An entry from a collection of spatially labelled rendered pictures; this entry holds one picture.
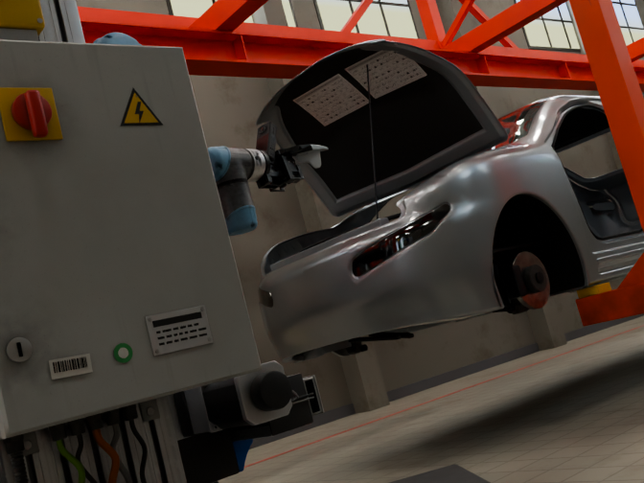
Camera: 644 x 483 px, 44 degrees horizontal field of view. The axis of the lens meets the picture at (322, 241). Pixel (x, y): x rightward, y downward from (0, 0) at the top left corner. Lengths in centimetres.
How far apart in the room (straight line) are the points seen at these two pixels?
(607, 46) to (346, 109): 160
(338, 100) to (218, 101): 418
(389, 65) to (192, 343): 385
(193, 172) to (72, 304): 25
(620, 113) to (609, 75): 22
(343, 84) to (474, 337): 622
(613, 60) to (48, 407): 405
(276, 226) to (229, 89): 167
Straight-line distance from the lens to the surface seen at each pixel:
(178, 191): 107
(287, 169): 186
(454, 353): 1031
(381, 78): 485
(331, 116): 521
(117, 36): 161
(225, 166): 172
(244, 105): 930
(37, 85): 105
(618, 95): 464
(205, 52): 607
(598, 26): 473
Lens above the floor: 77
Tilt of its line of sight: 8 degrees up
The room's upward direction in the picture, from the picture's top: 15 degrees counter-clockwise
